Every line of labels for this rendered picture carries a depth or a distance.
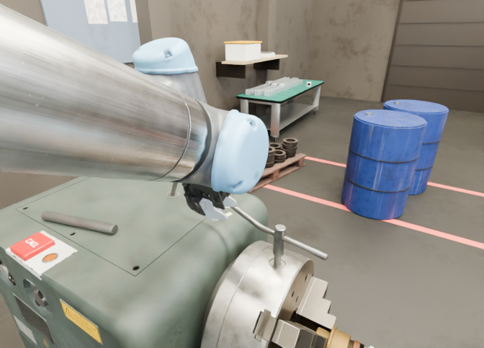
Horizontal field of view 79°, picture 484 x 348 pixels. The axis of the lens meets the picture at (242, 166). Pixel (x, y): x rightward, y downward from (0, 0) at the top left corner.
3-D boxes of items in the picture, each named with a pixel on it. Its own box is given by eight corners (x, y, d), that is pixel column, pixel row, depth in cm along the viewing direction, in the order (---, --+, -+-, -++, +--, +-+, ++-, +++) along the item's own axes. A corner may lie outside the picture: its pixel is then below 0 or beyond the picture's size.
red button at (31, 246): (11, 253, 62) (8, 246, 61) (42, 238, 66) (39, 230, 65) (27, 264, 59) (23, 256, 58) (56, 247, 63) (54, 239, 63)
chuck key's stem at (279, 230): (283, 274, 61) (288, 226, 58) (277, 279, 60) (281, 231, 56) (274, 269, 63) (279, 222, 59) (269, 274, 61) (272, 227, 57)
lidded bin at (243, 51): (240, 58, 480) (240, 40, 469) (261, 59, 461) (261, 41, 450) (224, 60, 444) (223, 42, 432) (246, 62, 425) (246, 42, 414)
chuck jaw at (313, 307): (283, 305, 66) (302, 265, 74) (283, 317, 69) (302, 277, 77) (332, 328, 61) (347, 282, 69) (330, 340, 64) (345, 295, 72)
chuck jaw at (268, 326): (269, 335, 62) (252, 336, 52) (278, 311, 63) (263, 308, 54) (321, 363, 57) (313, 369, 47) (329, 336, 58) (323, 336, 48)
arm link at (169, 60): (111, 60, 36) (156, 33, 41) (146, 131, 44) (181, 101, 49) (157, 63, 33) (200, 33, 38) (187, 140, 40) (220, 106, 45)
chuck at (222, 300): (199, 411, 62) (198, 295, 51) (266, 310, 88) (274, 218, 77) (213, 422, 61) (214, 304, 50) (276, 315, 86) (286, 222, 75)
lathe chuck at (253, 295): (213, 422, 61) (214, 304, 50) (276, 315, 86) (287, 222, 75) (251, 451, 56) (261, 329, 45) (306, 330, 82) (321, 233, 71)
